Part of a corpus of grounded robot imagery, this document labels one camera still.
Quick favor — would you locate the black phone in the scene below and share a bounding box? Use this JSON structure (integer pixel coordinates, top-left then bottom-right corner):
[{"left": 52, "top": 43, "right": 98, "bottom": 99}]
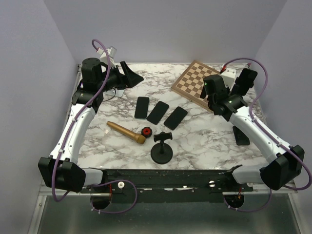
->
[
  {"left": 146, "top": 101, "right": 169, "bottom": 125},
  {"left": 164, "top": 107, "right": 188, "bottom": 131},
  {"left": 232, "top": 68, "right": 258, "bottom": 96}
]

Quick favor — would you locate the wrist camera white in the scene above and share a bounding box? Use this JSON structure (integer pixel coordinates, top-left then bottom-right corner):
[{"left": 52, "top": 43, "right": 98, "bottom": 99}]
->
[
  {"left": 220, "top": 67, "right": 237, "bottom": 88},
  {"left": 97, "top": 46, "right": 117, "bottom": 68}
]

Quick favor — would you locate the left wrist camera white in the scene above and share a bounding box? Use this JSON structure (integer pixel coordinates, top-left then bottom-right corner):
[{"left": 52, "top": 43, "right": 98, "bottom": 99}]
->
[{"left": 97, "top": 46, "right": 117, "bottom": 68}]

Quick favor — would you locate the black red knob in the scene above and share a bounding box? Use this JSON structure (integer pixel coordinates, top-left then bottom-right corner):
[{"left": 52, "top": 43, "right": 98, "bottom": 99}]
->
[{"left": 141, "top": 127, "right": 153, "bottom": 138}]

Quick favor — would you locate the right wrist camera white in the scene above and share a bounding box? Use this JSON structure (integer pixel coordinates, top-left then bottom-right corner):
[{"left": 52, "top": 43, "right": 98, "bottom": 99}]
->
[{"left": 220, "top": 67, "right": 237, "bottom": 88}]

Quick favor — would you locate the wooden chessboard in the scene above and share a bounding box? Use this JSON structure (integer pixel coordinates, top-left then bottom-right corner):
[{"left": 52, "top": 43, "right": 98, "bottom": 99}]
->
[{"left": 171, "top": 60, "right": 220, "bottom": 112}]

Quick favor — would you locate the teal smartphone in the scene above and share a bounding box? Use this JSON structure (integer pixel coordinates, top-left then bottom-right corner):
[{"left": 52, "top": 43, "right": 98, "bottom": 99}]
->
[{"left": 134, "top": 97, "right": 150, "bottom": 119}]

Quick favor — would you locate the black round-base phone stand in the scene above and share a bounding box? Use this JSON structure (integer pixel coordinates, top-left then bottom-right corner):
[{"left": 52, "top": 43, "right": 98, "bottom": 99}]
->
[{"left": 151, "top": 132, "right": 173, "bottom": 164}]

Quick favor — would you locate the silver phone stand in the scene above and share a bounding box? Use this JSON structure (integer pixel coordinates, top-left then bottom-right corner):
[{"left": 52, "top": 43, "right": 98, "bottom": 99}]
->
[{"left": 104, "top": 89, "right": 124, "bottom": 98}]

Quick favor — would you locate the black folding phone stand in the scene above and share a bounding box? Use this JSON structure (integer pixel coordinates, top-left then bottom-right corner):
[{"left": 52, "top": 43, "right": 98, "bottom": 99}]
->
[{"left": 233, "top": 126, "right": 250, "bottom": 146}]

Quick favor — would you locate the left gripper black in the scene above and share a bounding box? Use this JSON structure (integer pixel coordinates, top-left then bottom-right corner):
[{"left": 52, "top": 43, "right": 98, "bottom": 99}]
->
[{"left": 97, "top": 60, "right": 143, "bottom": 92}]

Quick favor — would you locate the black front table rail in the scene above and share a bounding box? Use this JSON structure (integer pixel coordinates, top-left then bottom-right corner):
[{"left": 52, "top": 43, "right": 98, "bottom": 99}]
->
[{"left": 82, "top": 169, "right": 253, "bottom": 204}]

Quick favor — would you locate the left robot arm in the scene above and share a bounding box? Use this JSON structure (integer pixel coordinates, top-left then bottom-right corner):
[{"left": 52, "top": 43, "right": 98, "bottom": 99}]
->
[{"left": 38, "top": 58, "right": 144, "bottom": 193}]

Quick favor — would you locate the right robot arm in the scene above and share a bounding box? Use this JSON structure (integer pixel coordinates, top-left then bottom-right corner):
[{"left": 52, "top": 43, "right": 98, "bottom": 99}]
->
[{"left": 201, "top": 75, "right": 304, "bottom": 191}]

